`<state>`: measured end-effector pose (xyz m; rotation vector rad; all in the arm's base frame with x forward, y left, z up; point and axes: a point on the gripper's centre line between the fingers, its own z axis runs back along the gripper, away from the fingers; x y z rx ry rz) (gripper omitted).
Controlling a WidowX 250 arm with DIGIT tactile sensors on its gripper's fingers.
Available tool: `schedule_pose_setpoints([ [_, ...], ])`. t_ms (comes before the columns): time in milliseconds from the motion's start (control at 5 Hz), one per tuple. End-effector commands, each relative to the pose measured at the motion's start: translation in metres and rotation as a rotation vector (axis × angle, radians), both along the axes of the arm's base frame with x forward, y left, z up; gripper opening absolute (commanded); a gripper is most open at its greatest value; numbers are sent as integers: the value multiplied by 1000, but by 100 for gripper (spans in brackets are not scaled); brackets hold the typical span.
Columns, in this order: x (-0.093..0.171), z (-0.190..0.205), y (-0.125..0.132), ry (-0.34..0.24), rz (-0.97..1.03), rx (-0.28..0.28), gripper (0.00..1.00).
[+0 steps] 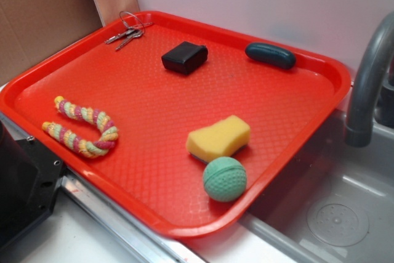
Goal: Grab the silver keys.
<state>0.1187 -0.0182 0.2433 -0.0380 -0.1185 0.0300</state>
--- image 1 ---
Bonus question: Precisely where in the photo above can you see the silver keys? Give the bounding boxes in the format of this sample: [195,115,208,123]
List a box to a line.
[104,11,154,51]

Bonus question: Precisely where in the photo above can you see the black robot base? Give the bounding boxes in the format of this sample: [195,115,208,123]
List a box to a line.
[1,124,65,251]

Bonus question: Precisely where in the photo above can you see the red plastic tray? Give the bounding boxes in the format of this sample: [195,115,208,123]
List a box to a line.
[1,12,351,238]

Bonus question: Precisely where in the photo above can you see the yellow sponge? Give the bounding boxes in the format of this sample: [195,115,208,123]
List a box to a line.
[186,115,251,163]

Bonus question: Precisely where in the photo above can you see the black rectangular box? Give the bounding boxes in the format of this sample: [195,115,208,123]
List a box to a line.
[161,41,209,75]

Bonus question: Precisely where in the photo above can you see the green dimpled ball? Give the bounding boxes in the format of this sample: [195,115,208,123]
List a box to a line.
[203,156,247,203]

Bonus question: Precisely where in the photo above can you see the dark teal oval soap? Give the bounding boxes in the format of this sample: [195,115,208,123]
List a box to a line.
[245,42,296,70]

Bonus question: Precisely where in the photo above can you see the grey faucet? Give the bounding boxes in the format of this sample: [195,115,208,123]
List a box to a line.
[344,12,393,147]

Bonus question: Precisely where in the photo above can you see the grey plastic sink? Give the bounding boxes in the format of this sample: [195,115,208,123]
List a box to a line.
[241,111,393,262]

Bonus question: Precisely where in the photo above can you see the brown cardboard panel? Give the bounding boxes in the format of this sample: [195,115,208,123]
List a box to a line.
[1,0,139,84]

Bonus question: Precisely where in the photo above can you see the multicolour rope toy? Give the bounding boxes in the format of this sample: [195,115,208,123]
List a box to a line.
[41,96,119,159]

